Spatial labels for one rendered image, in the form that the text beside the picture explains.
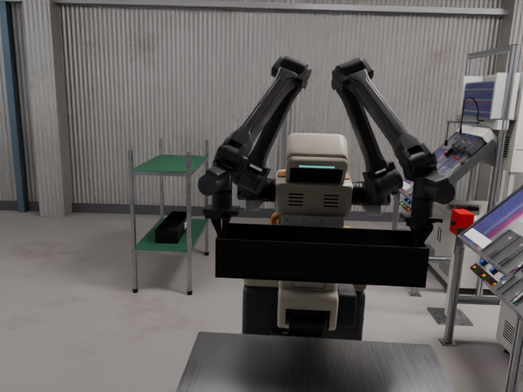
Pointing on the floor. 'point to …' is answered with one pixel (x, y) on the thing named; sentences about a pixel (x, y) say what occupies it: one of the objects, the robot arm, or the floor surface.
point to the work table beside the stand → (309, 365)
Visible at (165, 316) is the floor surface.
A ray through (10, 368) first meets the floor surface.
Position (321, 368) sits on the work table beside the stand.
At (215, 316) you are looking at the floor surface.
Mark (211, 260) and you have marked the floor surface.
